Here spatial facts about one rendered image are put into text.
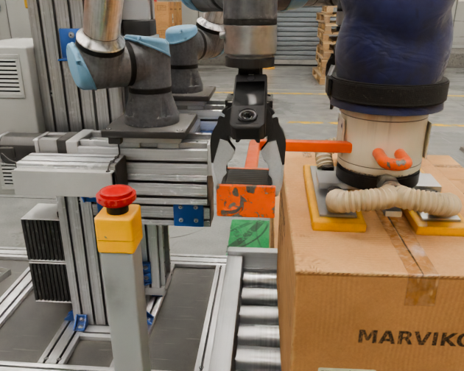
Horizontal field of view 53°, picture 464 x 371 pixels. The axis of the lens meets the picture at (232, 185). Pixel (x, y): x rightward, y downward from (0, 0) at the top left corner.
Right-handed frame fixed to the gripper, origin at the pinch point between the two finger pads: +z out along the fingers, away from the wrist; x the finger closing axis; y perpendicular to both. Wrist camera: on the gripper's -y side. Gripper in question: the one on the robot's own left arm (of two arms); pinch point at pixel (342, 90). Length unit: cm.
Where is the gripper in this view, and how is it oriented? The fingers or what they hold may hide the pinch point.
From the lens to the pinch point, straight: 161.1
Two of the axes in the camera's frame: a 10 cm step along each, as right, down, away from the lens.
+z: 0.0, 9.3, 3.6
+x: 10.0, 0.3, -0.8
